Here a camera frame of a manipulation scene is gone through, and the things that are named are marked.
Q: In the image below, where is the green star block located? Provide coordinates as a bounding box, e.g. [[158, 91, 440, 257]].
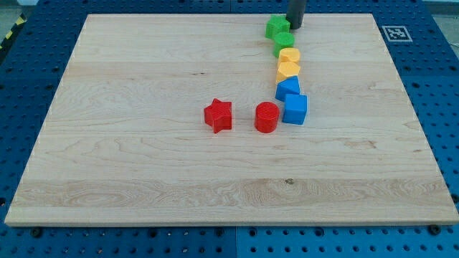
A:
[[265, 14, 290, 39]]

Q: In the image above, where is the yellow pentagon block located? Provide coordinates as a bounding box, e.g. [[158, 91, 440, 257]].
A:
[[275, 62, 301, 83]]

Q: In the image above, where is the blue triangle block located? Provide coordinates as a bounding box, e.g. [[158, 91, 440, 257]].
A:
[[275, 76, 301, 102]]

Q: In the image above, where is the red cylinder block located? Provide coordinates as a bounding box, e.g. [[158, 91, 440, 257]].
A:
[[254, 102, 280, 133]]

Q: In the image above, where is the yellow black hazard tape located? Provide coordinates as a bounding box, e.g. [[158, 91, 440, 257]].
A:
[[1, 13, 27, 52]]

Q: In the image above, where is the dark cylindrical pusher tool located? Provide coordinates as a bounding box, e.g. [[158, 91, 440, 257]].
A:
[[285, 0, 307, 29]]

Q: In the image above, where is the yellow heart block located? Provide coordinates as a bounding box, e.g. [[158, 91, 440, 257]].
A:
[[278, 47, 301, 65]]

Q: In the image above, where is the green cylinder block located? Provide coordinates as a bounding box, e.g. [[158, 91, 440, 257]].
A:
[[273, 32, 295, 57]]

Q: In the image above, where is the white fiducial marker tag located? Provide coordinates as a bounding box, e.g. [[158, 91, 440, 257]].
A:
[[382, 25, 412, 42]]

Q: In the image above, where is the blue cube block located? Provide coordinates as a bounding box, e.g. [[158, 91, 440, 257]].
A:
[[282, 94, 308, 125]]

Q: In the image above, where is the red star block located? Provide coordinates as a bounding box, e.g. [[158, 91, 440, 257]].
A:
[[204, 98, 232, 133]]

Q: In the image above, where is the wooden board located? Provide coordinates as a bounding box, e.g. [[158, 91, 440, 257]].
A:
[[5, 14, 458, 226]]

